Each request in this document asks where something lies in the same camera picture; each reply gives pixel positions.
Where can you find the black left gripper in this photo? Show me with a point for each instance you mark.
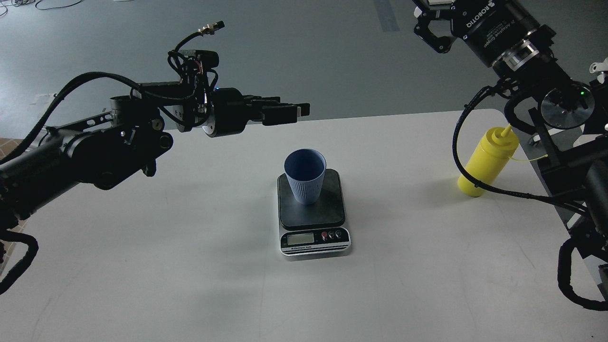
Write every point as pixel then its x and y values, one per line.
pixel 230 112

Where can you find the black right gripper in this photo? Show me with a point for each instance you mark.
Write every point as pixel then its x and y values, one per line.
pixel 502 33

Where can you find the blue ribbed plastic cup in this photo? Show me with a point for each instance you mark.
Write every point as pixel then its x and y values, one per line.
pixel 305 171

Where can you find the yellow squeeze bottle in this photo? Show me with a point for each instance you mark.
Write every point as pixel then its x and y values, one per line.
pixel 497 146

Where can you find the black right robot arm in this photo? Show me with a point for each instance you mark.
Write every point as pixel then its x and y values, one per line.
pixel 560 123

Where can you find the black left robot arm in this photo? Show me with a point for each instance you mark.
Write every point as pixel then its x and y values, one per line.
pixel 108 148

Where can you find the black digital kitchen scale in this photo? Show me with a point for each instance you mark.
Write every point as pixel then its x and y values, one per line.
pixel 315 230

